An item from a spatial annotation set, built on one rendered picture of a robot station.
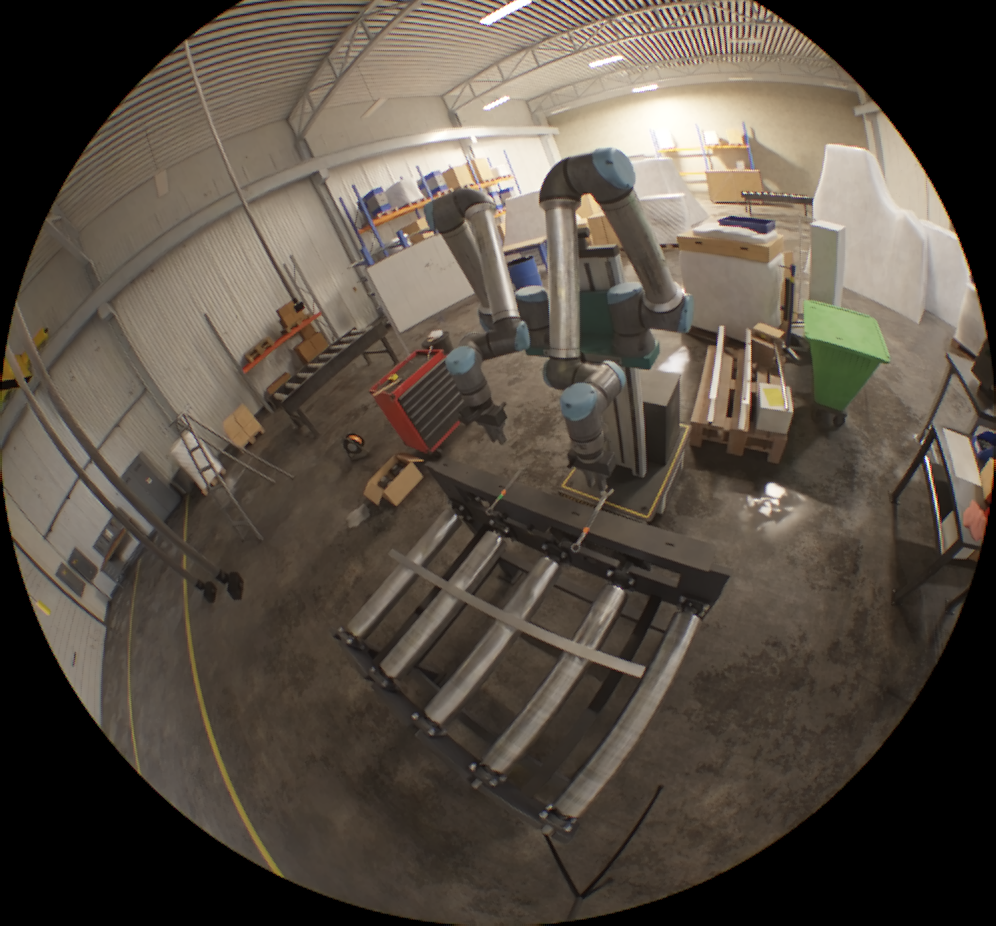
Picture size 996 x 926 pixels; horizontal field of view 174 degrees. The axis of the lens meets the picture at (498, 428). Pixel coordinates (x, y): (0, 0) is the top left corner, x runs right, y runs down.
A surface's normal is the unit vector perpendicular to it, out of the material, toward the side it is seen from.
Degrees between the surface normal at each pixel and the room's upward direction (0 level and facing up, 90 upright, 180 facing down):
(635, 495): 0
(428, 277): 90
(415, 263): 90
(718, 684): 0
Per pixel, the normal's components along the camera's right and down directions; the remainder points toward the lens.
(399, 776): -0.34, -0.72
